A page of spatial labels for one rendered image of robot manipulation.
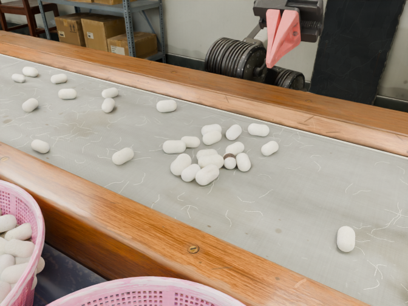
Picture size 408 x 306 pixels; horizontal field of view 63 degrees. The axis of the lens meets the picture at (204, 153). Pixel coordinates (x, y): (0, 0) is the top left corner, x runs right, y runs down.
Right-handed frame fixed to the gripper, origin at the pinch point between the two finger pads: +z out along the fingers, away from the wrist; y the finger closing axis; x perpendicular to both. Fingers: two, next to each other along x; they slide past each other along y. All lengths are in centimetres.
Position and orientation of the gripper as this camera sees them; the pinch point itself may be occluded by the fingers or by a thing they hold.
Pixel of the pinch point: (270, 61)
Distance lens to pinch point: 52.4
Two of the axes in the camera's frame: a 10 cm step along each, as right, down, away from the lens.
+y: 8.6, 2.7, -4.3
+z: -3.8, 9.0, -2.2
